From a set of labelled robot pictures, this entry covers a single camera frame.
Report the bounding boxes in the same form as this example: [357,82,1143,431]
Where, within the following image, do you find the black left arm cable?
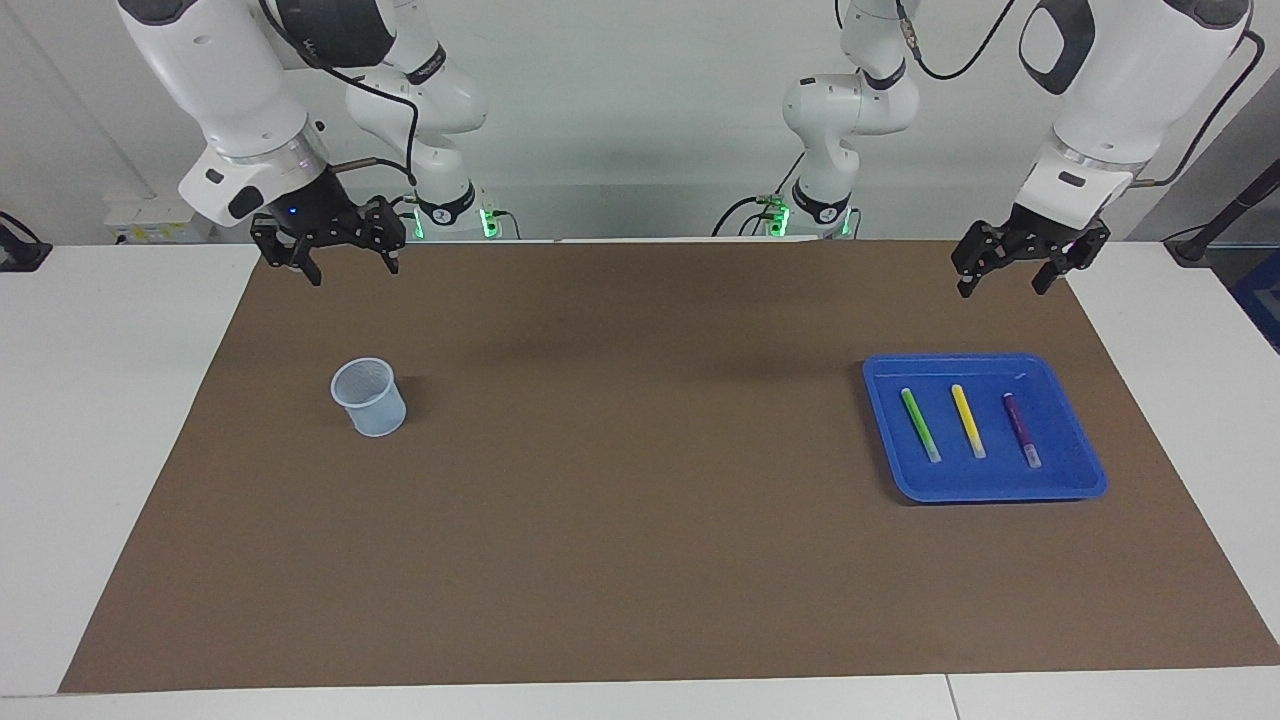
[895,0,1267,189]

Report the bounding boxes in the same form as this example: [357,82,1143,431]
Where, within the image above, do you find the yellow highlighter pen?
[950,384,988,460]

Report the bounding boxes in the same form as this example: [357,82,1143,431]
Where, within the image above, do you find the purple highlighter pen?
[1001,392,1043,470]

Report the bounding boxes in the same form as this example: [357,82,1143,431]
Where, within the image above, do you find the white wall socket box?
[105,195,214,244]

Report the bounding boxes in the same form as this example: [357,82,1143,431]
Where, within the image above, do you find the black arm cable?
[895,0,1267,189]
[258,0,421,186]

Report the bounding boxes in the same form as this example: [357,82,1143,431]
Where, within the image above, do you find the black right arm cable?
[258,0,421,186]

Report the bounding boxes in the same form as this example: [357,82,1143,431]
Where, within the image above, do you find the green highlighter pen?
[899,389,942,465]

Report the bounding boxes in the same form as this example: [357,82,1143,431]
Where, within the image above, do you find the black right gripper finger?
[252,225,323,288]
[360,198,406,276]

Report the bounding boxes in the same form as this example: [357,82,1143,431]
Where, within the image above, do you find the blue plastic tray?
[862,352,1109,504]

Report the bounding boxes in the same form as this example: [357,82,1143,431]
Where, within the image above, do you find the black stand pole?
[1165,158,1280,267]

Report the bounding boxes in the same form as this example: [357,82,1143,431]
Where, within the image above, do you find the black clamp mount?
[0,212,53,273]

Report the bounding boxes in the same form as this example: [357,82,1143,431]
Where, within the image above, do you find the brown paper table mat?
[58,238,1280,694]

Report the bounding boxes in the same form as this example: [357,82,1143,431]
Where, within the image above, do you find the black left base cable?
[712,150,807,238]

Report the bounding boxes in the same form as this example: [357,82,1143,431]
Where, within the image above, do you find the translucent plastic cup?
[331,358,408,438]

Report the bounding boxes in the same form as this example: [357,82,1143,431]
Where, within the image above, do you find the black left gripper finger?
[950,222,1011,299]
[1032,235,1091,296]

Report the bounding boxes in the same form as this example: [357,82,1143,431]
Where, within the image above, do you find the blue crate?
[1230,250,1280,353]

